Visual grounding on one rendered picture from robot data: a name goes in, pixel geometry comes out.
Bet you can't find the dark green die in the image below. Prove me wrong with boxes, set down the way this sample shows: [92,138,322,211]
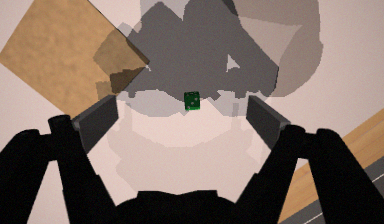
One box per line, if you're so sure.
[184,91,200,111]

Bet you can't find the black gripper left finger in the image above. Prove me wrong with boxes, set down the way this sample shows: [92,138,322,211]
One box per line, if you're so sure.
[0,95,127,224]

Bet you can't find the tan flat mat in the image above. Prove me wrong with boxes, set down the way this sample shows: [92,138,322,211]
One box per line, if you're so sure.
[0,0,150,119]

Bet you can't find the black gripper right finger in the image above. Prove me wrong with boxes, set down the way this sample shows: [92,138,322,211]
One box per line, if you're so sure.
[219,95,384,224]

